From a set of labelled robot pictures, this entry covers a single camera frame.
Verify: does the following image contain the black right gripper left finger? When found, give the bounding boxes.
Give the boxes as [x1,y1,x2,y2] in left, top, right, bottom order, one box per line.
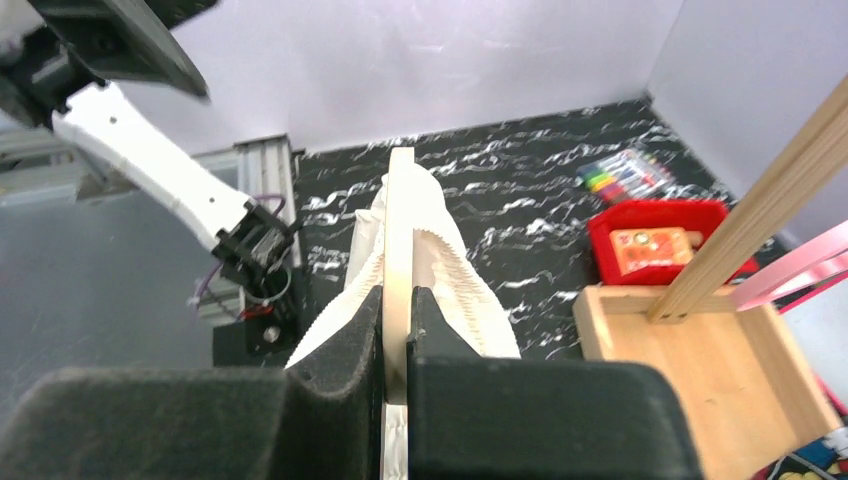
[1,288,383,479]

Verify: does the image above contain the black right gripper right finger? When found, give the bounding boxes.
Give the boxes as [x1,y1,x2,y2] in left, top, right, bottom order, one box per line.
[407,287,703,479]

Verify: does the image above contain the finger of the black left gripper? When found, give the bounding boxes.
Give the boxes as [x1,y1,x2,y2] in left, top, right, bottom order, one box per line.
[30,0,217,99]

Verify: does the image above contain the white shorts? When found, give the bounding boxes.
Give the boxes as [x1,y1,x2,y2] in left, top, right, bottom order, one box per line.
[286,162,520,479]

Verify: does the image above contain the beige wooden hanger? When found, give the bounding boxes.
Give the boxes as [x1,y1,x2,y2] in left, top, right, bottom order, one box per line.
[382,147,415,405]

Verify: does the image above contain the pink hanger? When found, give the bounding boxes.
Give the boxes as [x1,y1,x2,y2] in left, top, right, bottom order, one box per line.
[730,221,847,311]

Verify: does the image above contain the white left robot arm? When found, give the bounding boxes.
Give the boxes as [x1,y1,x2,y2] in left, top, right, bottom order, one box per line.
[1,0,294,304]

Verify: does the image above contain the comic print shorts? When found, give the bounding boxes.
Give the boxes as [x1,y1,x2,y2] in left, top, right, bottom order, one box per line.
[753,427,847,480]

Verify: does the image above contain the orange card box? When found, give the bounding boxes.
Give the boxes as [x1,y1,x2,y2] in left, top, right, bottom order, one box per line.
[609,227,704,274]

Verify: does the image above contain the wooden clothes rack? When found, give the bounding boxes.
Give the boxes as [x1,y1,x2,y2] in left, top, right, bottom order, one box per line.
[574,83,847,479]

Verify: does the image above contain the marker pen pack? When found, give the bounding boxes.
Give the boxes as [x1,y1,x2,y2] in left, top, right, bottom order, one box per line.
[577,148,674,204]

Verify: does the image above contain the red plastic bin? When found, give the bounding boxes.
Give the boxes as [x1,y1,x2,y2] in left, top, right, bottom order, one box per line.
[588,200,729,286]

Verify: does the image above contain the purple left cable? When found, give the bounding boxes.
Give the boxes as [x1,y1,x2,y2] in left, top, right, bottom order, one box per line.
[192,192,287,306]

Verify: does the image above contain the whiteboard with pink frame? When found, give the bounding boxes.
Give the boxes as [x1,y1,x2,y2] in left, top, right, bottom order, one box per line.
[781,279,847,405]

